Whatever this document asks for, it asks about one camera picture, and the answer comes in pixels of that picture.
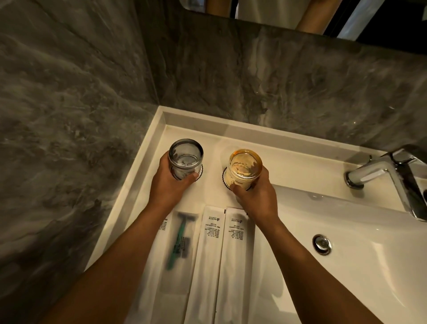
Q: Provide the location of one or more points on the round white paper coaster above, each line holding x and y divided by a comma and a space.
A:
201, 172
225, 180

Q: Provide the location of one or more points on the grey glass tumbler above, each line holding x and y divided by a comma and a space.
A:
185, 157

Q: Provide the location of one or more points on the person's left hand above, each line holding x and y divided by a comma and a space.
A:
166, 193

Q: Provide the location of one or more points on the wall mirror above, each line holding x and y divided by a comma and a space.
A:
267, 13

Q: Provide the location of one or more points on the amber glass tumbler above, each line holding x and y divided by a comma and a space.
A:
243, 167

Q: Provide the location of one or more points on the chrome drain stopper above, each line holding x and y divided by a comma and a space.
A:
322, 244

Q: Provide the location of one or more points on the white toothbrush packet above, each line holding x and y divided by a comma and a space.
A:
150, 293
207, 267
235, 267

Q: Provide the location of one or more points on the person's right forearm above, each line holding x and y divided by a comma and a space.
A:
310, 277

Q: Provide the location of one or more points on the person's left forearm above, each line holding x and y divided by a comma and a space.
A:
113, 273

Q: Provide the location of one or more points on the white sink counter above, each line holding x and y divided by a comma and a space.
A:
213, 147

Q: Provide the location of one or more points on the person's right hand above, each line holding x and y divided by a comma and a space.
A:
260, 203

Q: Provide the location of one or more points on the chrome faucet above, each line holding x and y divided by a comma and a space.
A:
383, 170

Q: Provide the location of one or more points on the green razor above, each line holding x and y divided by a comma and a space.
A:
186, 227

